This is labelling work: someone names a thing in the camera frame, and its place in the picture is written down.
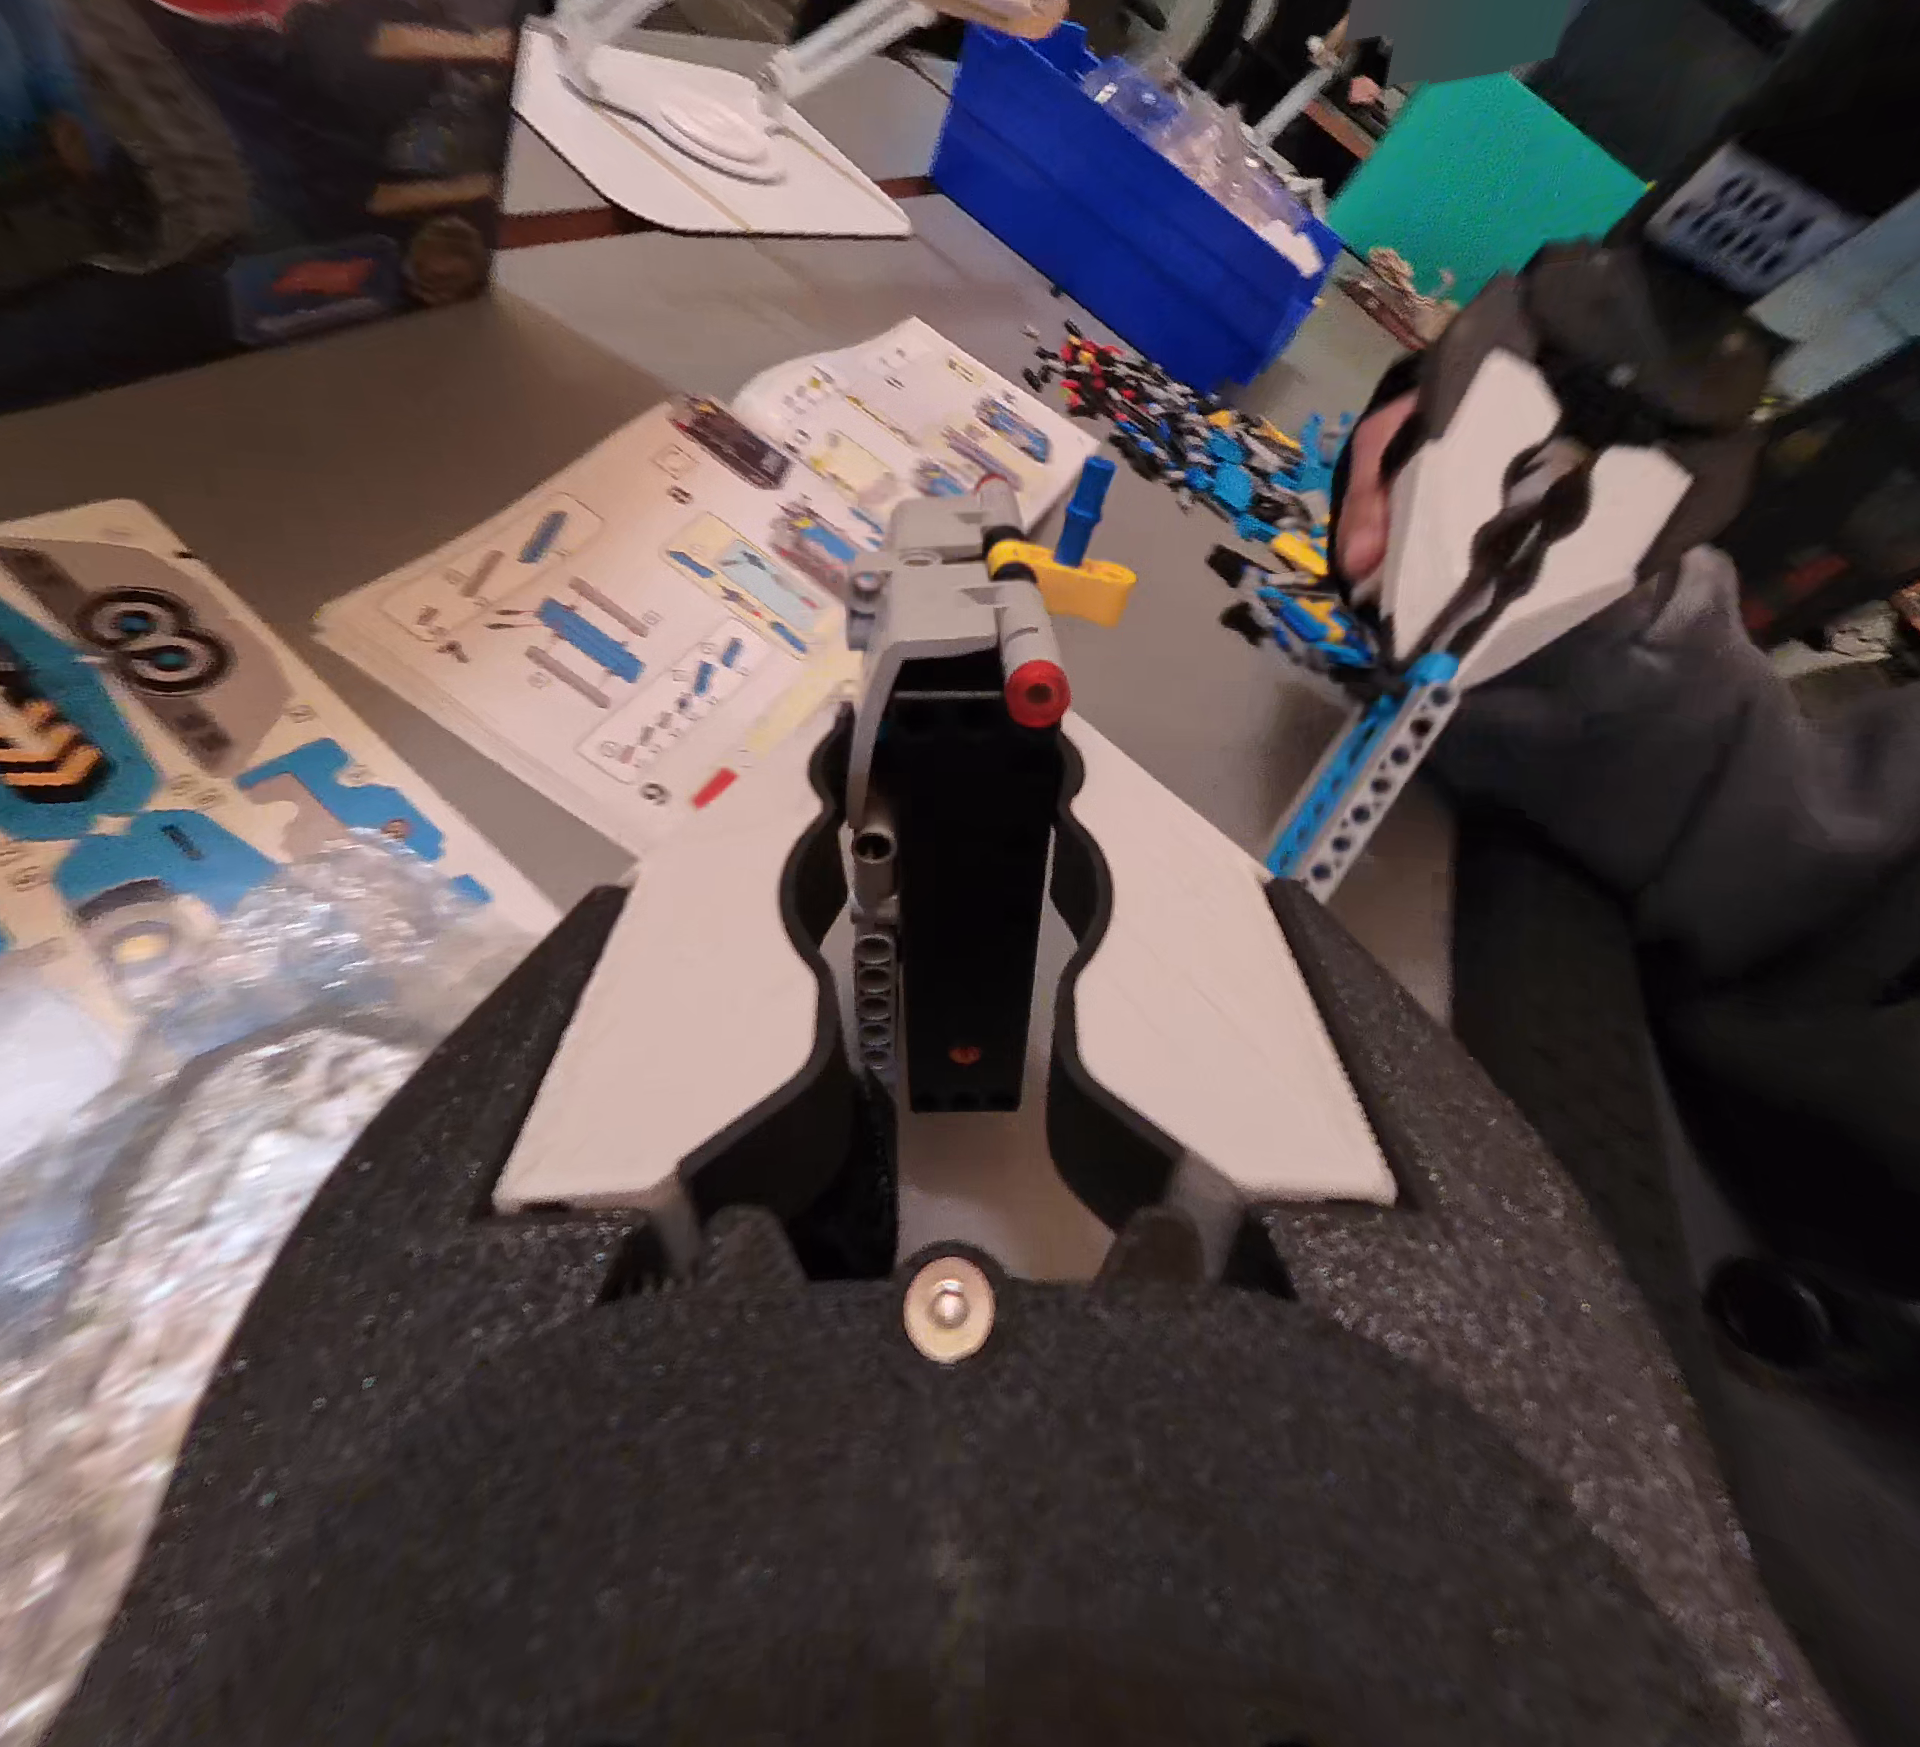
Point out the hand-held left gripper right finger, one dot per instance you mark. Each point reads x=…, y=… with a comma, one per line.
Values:
x=1217, y=1013

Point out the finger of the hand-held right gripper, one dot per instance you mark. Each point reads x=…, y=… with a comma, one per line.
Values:
x=1598, y=531
x=1465, y=488

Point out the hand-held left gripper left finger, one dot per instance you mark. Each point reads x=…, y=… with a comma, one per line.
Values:
x=675, y=1013

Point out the grey beam with blue connector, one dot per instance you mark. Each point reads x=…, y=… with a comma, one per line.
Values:
x=1357, y=788

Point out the black and grey brick assembly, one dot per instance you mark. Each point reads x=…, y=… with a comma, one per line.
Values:
x=961, y=879

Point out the person's right forearm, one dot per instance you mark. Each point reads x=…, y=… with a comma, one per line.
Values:
x=1725, y=758

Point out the grey desk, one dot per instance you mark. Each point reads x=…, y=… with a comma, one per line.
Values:
x=376, y=428

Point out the white desk lamp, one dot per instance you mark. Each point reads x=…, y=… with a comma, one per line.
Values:
x=721, y=127

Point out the person's right hand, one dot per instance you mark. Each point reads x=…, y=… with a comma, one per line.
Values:
x=1361, y=531

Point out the small wooden model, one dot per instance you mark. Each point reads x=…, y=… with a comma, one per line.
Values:
x=1403, y=274

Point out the pile of loose bricks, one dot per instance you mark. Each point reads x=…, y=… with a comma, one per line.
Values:
x=1201, y=457

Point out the black perforated pad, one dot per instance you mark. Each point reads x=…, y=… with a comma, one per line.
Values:
x=1575, y=1101

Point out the building instruction booklet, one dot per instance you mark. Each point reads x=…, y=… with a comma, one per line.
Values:
x=630, y=607

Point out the clear bags of parts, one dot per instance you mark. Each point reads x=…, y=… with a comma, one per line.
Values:
x=1201, y=135

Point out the blue plastic bin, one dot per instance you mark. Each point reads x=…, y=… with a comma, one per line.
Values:
x=1096, y=217

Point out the crinkled clear plastic bag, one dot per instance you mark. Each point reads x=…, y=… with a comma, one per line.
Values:
x=166, y=1179

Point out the blue sticker sheet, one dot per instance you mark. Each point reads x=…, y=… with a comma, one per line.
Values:
x=149, y=728

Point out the dark printed toy box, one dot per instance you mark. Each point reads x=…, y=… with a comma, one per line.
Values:
x=226, y=53

